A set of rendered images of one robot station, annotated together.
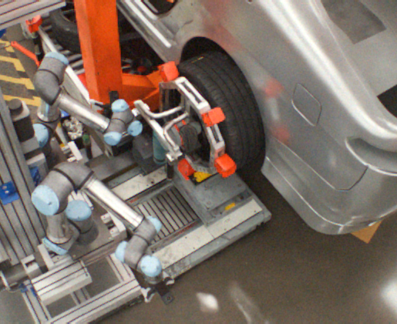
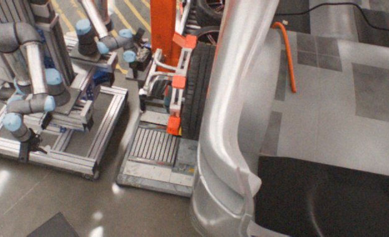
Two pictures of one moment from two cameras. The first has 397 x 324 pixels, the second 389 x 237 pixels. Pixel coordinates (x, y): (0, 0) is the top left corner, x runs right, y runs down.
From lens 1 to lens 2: 1.47 m
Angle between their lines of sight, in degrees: 25
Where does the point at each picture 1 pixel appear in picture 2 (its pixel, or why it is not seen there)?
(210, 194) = (186, 153)
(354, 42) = (357, 115)
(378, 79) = (354, 156)
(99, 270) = (84, 142)
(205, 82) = (195, 57)
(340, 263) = not seen: outside the picture
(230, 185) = not seen: hidden behind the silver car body
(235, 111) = (198, 89)
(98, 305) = (61, 158)
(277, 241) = not seen: hidden behind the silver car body
